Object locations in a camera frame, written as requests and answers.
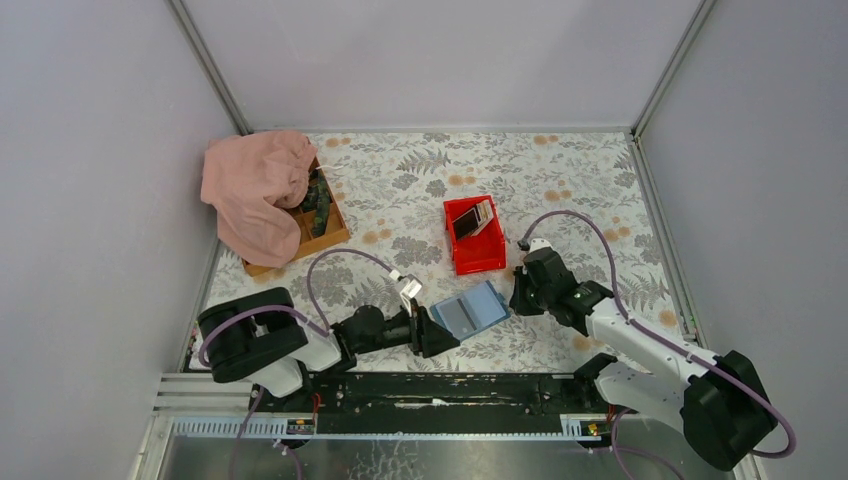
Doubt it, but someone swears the blue card holder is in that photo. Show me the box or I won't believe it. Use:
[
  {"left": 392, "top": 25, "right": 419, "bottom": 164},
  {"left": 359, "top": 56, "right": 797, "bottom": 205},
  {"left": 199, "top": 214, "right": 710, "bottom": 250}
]
[{"left": 430, "top": 281, "right": 511, "bottom": 342}]

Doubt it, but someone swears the dark card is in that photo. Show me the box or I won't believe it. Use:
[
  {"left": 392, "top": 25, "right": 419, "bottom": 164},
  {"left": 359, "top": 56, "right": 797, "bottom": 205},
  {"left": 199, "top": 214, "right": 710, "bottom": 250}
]
[
  {"left": 451, "top": 206, "right": 483, "bottom": 241},
  {"left": 457, "top": 299, "right": 477, "bottom": 332}
]

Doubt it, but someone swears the red plastic bin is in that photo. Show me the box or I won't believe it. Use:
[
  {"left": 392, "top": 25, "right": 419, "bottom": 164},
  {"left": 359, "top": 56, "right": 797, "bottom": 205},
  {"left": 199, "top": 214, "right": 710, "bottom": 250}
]
[{"left": 443, "top": 195, "right": 506, "bottom": 275}]

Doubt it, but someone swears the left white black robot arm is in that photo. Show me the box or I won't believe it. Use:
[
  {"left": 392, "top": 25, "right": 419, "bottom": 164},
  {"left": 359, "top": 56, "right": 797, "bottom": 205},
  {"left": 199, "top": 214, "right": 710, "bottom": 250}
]
[{"left": 197, "top": 287, "right": 460, "bottom": 398}]

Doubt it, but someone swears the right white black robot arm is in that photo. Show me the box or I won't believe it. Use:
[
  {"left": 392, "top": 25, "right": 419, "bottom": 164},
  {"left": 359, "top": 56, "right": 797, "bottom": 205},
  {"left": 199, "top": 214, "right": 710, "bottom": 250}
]
[{"left": 510, "top": 239, "right": 778, "bottom": 471}]

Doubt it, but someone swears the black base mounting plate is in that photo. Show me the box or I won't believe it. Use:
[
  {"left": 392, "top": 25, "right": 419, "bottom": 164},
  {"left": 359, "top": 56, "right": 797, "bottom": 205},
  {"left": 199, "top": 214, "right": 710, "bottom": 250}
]
[{"left": 256, "top": 372, "right": 620, "bottom": 433}]

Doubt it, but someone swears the wooden organizer tray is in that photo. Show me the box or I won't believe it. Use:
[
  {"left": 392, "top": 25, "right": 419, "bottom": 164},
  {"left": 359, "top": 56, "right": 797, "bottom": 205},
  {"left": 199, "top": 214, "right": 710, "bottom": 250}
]
[{"left": 228, "top": 154, "right": 350, "bottom": 276}]

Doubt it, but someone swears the floral patterned table mat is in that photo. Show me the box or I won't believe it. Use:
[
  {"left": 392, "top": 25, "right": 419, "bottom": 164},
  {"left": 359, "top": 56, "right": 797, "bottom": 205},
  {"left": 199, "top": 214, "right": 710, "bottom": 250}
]
[{"left": 206, "top": 132, "right": 681, "bottom": 335}]

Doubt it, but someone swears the dark green patterned item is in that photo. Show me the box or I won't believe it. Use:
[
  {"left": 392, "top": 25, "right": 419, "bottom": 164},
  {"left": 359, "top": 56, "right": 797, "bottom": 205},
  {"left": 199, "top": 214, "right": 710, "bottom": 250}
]
[{"left": 300, "top": 169, "right": 332, "bottom": 237}]

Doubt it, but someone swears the pink cloth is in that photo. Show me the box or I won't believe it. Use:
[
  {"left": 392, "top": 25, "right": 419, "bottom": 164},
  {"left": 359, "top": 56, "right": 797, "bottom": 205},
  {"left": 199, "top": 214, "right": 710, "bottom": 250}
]
[{"left": 200, "top": 131, "right": 317, "bottom": 268}]

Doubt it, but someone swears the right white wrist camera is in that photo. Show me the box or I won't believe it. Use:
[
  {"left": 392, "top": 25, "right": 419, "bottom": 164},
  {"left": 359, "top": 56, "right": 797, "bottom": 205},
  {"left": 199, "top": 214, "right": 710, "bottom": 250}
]
[{"left": 517, "top": 238, "right": 552, "bottom": 254}]

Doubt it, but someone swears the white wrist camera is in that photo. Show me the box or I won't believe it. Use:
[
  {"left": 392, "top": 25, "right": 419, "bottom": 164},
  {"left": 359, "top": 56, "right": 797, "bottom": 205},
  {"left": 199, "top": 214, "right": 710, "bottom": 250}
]
[
  {"left": 517, "top": 238, "right": 552, "bottom": 254},
  {"left": 389, "top": 269, "right": 423, "bottom": 314}
]

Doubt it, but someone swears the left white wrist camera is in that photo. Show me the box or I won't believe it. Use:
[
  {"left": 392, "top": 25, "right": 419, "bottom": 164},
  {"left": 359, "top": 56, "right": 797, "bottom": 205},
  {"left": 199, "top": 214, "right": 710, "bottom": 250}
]
[{"left": 389, "top": 269, "right": 423, "bottom": 314}]

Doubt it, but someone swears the white slotted cable duct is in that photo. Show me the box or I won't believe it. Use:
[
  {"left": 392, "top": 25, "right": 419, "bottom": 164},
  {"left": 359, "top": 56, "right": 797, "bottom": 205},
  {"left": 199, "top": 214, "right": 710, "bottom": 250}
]
[{"left": 172, "top": 415, "right": 603, "bottom": 445}]

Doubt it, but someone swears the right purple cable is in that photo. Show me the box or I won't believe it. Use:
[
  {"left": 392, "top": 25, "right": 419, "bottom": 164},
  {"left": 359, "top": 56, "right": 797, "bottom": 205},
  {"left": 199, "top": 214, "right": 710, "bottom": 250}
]
[{"left": 518, "top": 209, "right": 798, "bottom": 480}]

